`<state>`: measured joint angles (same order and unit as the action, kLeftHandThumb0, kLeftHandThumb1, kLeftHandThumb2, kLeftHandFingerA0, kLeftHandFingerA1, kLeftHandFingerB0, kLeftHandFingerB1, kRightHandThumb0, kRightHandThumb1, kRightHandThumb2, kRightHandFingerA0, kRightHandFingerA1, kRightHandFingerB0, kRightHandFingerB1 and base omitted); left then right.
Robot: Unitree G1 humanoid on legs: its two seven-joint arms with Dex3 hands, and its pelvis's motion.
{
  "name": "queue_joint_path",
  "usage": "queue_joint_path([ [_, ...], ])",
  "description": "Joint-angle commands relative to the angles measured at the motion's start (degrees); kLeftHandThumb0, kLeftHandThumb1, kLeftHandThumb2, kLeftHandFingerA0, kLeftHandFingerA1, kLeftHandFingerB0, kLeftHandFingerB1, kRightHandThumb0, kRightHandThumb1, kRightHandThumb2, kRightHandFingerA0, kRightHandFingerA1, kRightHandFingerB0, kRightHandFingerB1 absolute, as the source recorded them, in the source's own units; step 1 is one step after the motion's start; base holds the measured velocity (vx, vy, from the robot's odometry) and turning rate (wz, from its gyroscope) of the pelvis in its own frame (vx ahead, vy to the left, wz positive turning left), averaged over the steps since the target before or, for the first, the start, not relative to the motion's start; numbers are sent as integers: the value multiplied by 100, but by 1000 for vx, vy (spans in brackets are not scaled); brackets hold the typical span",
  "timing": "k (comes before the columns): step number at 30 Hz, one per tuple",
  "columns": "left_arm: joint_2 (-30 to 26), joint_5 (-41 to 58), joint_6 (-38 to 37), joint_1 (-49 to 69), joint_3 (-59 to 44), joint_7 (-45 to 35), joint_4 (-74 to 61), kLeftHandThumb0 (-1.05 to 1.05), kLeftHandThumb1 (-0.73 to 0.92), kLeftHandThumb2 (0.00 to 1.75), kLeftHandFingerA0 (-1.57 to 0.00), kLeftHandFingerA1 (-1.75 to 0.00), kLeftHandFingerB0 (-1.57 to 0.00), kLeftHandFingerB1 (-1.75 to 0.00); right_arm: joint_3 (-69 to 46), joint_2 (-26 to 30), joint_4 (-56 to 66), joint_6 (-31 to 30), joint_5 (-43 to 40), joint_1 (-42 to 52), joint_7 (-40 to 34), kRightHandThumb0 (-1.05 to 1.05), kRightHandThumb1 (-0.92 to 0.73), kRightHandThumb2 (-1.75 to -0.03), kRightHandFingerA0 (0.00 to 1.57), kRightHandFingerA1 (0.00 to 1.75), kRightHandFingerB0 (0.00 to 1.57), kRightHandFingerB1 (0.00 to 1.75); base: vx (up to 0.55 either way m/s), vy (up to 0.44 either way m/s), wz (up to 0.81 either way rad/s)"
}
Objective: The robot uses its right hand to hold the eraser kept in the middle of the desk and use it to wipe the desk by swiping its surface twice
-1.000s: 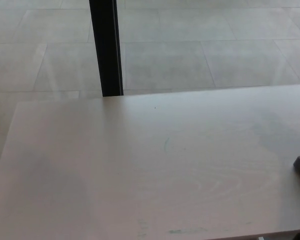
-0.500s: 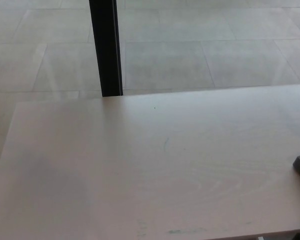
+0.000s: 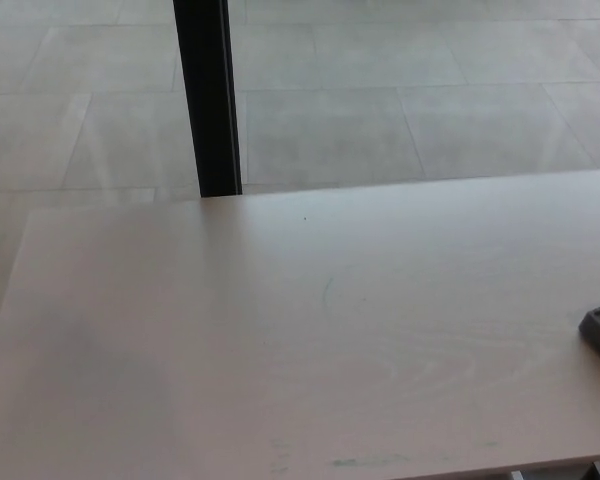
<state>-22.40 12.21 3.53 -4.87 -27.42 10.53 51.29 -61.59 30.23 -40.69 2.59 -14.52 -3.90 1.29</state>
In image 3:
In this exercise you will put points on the black metal post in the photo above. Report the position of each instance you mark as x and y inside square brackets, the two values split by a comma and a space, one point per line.
[207, 100]

